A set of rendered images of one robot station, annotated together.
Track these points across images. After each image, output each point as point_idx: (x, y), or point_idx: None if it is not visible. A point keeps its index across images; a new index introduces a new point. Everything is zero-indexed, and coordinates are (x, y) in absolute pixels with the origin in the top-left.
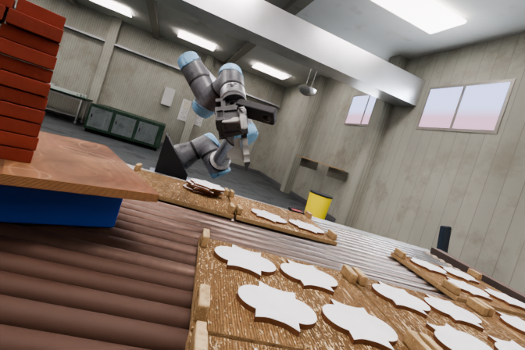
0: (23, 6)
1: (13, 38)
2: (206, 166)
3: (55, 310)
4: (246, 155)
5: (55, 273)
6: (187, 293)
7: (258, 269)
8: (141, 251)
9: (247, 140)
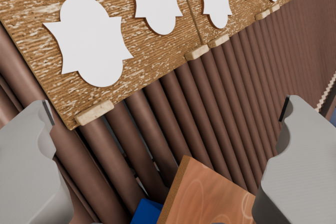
0: None
1: None
2: None
3: (218, 112)
4: (49, 135)
5: (203, 143)
6: (172, 73)
7: (111, 20)
8: (144, 146)
9: (59, 191)
